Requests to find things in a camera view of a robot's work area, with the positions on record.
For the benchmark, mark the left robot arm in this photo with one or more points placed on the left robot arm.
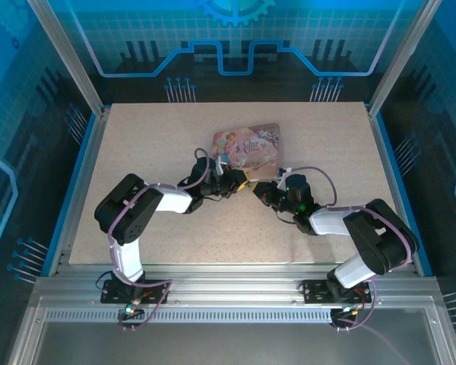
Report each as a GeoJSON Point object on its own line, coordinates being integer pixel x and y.
{"type": "Point", "coordinates": [131, 258]}

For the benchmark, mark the aluminium side rail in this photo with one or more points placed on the aluminium side rail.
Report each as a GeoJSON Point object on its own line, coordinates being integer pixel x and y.
{"type": "Point", "coordinates": [393, 182]}
{"type": "Point", "coordinates": [78, 190]}

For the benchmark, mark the aluminium frame post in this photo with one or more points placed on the aluminium frame post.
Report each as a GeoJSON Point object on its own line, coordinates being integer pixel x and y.
{"type": "Point", "coordinates": [401, 53]}
{"type": "Point", "coordinates": [66, 57]}

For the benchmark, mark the illustrated tin box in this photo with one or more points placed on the illustrated tin box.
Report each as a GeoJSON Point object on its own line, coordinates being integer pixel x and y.
{"type": "Point", "coordinates": [251, 146]}

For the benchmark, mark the aluminium mounting rail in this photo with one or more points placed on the aluminium mounting rail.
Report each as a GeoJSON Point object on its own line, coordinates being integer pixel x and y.
{"type": "Point", "coordinates": [232, 287]}

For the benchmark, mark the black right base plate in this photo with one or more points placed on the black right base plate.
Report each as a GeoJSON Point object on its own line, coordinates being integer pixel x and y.
{"type": "Point", "coordinates": [315, 292]}

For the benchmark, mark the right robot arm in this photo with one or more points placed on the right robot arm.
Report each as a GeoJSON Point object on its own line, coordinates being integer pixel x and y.
{"type": "Point", "coordinates": [351, 272]}

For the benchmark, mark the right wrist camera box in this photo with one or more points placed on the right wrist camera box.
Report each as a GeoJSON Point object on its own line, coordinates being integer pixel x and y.
{"type": "Point", "coordinates": [282, 173]}

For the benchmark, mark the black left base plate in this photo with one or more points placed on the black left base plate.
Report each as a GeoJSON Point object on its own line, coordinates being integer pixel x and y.
{"type": "Point", "coordinates": [114, 292]}

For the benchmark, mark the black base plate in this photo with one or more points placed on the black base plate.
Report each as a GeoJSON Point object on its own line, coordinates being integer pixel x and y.
{"type": "Point", "coordinates": [114, 292]}
{"type": "Point", "coordinates": [315, 292]}

